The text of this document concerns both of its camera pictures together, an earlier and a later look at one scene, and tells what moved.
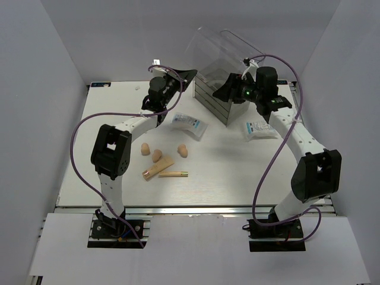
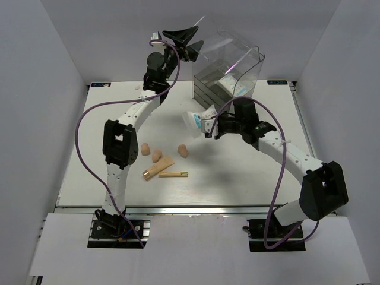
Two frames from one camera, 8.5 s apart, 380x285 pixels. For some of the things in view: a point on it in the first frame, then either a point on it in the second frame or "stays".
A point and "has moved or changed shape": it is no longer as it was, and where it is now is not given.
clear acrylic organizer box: (214, 56) stays
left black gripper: (186, 75) to (183, 36)
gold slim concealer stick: (173, 174) stays
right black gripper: (224, 92) to (219, 117)
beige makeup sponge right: (182, 150) stays
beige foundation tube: (158, 167) stays
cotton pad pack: (260, 130) has moved or changed shape
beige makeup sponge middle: (156, 155) stays
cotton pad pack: (194, 127) has moved or changed shape
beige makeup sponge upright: (145, 149) stays
